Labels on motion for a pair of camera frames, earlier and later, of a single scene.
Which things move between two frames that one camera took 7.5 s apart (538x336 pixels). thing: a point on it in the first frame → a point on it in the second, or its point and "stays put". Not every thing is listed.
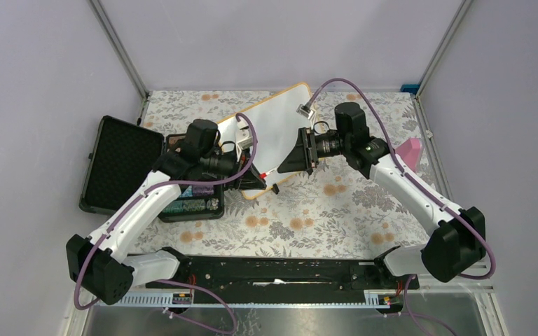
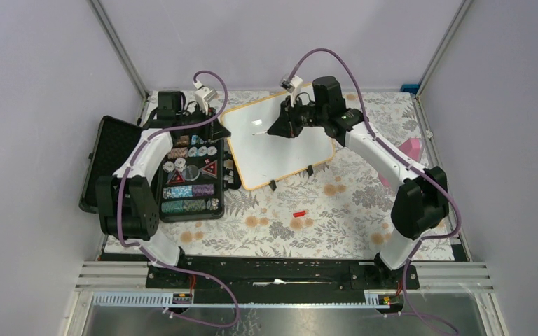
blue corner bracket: x=410 y=88 stays put
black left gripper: x=251 y=180 → x=213 y=131
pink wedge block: x=410 y=152 stays put
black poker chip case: x=122 y=154 stays put
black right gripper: x=301 y=158 → x=286 y=127
